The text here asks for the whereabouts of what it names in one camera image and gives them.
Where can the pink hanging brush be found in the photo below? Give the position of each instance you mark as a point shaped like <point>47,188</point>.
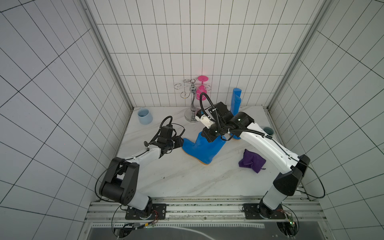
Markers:
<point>203,87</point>

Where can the light blue cup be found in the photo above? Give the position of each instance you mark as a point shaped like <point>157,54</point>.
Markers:
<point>145,117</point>

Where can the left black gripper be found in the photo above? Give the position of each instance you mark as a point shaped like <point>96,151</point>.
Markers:
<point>179,143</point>

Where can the grey-green cup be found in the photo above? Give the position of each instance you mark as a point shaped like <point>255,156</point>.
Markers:
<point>269,131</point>

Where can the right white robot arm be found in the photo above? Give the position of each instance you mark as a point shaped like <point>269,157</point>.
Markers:
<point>291,167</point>

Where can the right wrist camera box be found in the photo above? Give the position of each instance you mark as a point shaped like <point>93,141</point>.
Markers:
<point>204,119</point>

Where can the blue rubber boot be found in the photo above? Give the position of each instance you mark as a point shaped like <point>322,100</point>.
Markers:
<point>236,101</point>
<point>202,150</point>

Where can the chrome hook stand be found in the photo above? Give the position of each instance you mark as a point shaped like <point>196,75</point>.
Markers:
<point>189,87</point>

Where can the purple cloth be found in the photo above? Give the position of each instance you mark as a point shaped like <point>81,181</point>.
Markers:
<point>252,161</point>

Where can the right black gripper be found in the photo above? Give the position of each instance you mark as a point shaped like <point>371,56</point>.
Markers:
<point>210,132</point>

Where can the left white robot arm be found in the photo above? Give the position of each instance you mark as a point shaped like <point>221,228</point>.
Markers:
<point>120,179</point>

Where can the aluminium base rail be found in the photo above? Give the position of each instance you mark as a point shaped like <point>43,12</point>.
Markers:
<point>206,210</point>

